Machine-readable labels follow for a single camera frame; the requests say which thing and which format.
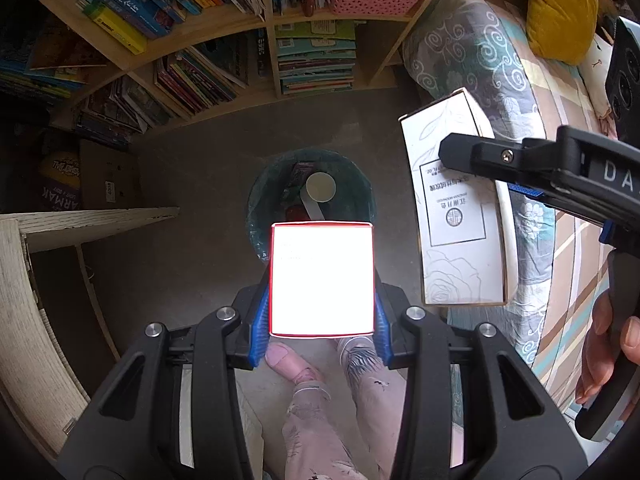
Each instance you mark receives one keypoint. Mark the small white cardboard box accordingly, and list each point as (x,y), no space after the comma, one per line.
(322,280)

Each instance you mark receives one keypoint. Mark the yellow cushion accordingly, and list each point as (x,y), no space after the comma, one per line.
(560,10)

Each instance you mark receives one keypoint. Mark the person's left leg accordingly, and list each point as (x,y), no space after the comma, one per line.
(320,440)

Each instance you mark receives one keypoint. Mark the white flower-print box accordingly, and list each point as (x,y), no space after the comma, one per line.
(450,240)

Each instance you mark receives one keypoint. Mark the stack of flat green books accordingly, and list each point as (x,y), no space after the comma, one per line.
(315,60)

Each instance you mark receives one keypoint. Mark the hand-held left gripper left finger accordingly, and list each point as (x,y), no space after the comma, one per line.
(261,310)

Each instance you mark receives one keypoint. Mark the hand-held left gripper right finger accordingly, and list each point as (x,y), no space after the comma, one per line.
(381,320)

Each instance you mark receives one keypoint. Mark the dark printed bag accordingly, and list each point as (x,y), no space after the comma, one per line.
(60,180)

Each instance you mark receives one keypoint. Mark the pile of dark books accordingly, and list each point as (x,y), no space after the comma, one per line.
(45,65)

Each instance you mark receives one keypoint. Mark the round dark trash bin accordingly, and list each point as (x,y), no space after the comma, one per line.
(352,200)

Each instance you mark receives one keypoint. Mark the brown cardboard box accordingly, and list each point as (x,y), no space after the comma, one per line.
(110,175)

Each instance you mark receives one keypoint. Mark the white wooden desk frame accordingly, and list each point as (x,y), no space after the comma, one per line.
(30,310)

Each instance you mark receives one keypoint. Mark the row of leaning magazines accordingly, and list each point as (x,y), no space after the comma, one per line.
(175,80)

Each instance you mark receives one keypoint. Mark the person's leg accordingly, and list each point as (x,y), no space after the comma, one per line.
(380,400)
(320,440)

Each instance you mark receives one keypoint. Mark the person's right leg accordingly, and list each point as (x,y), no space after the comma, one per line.
(380,400)

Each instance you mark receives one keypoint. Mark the person's right hand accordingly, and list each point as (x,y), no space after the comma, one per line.
(597,350)

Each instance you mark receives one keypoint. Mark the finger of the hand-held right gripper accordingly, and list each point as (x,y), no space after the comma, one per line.
(525,191)
(495,160)

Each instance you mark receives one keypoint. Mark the tall wooden bookshelf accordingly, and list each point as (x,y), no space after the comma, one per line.
(200,42)

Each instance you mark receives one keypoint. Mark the person's left foot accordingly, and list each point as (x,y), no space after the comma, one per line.
(295,365)

